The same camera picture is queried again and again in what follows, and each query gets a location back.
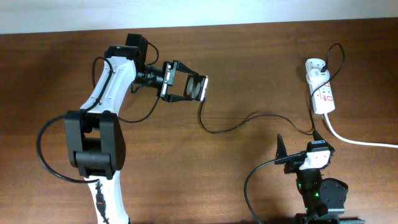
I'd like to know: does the white power strip cord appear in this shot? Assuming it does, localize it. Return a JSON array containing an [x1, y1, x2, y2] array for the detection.
[[322, 113, 398, 149]]

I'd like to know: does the black USB charger cable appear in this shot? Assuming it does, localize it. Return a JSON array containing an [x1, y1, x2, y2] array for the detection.
[[198, 42, 346, 136]]

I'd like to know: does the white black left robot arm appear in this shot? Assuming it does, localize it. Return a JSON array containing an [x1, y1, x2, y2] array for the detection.
[[65, 34, 208, 223]]

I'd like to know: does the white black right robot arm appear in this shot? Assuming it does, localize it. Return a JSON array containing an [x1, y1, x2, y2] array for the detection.
[[274, 133, 366, 224]]

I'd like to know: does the white power strip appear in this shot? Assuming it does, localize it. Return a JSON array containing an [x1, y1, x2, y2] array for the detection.
[[305, 58, 335, 114]]

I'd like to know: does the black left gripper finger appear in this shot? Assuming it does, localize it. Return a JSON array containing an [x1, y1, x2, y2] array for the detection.
[[177, 61, 199, 75], [170, 94, 193, 103]]

